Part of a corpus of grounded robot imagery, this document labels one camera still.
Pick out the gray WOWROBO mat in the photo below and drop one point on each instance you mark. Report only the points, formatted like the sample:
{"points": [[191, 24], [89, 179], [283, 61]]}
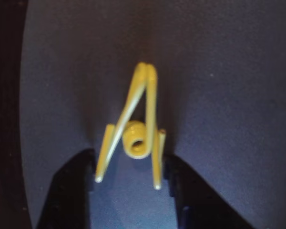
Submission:
{"points": [[205, 71]]}

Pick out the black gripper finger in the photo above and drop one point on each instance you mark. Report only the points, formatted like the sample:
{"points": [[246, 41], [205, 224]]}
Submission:
{"points": [[205, 212], [66, 202]]}

